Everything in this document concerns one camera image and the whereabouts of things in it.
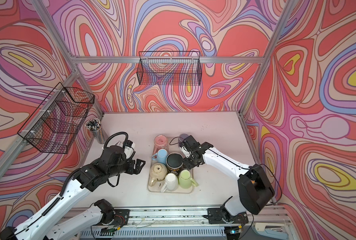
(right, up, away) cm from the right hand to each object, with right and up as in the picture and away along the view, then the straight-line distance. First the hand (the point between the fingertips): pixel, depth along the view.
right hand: (191, 166), depth 84 cm
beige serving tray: (-10, +10, +16) cm, 21 cm away
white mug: (-11, -6, -9) cm, 15 cm away
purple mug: (-6, +17, -17) cm, 25 cm away
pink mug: (-18, +13, +4) cm, 23 cm away
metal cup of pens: (-60, +24, +6) cm, 65 cm away
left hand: (-26, +6, -11) cm, 29 cm away
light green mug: (-4, -5, -8) cm, 10 cm away
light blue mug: (-17, +5, 0) cm, 18 cm away
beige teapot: (-19, -2, -4) cm, 19 cm away
